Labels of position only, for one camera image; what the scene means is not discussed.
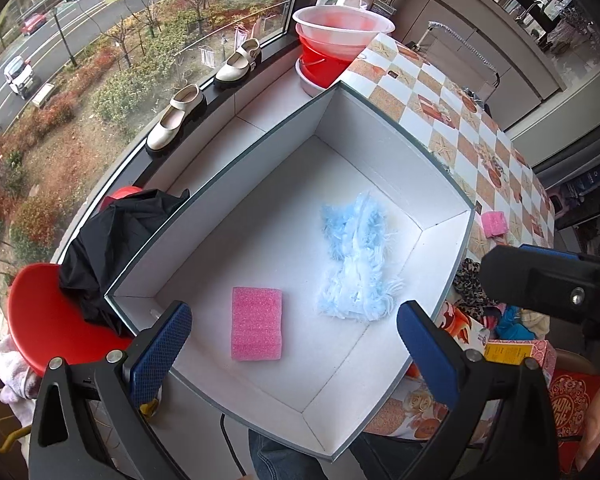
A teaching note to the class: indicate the black cloth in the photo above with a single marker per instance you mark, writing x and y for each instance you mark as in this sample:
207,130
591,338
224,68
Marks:
110,255

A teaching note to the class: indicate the translucent white basin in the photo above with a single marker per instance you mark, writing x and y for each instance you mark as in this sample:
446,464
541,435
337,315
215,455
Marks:
342,22

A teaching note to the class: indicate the large white storage box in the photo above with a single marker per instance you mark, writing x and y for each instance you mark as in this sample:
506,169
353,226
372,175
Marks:
280,200

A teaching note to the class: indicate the leopard print scrunchie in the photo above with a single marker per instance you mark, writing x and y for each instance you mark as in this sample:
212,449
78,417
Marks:
467,280

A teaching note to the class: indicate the blue crinkled cloth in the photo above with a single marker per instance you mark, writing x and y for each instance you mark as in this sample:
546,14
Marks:
510,325

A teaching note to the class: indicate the pale pink cloth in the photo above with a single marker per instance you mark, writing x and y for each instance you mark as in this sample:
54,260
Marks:
12,370

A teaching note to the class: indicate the red patterned packet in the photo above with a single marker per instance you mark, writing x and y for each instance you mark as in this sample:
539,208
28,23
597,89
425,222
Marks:
575,405

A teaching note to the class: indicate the yellow hanger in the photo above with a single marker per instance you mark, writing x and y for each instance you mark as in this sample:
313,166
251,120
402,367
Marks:
0,430

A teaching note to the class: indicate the person's jeans leg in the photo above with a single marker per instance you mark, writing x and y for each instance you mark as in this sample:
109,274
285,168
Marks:
285,460

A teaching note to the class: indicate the cream ruffled cloth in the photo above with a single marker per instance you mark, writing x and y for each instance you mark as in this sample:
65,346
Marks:
534,322

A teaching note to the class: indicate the white van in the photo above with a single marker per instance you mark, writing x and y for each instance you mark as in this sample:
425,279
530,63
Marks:
17,75

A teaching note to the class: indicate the red bucket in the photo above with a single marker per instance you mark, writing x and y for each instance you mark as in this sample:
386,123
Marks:
325,62

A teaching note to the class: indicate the checked printed tablecloth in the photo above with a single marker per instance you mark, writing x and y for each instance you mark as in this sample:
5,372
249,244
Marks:
460,125

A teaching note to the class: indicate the light blue fluffy cloth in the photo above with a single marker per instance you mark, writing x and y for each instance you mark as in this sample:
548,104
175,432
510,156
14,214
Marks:
352,260

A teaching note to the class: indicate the pink sponge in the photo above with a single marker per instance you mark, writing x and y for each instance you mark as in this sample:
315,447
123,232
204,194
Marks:
257,322
495,223

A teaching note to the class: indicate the person's right hand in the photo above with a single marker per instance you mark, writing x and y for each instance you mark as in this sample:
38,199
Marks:
595,425

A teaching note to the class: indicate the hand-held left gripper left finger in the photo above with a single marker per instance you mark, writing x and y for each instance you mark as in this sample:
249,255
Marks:
162,355

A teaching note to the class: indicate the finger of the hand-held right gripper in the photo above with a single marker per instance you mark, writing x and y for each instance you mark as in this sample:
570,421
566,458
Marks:
550,251
530,285

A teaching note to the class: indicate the pink tissue box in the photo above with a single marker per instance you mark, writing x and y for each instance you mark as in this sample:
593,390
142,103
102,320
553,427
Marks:
522,352

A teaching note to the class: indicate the red car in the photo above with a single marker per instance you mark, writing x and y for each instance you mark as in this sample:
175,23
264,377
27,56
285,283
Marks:
32,22

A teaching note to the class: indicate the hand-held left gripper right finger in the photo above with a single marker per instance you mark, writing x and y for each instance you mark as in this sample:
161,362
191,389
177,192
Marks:
427,355

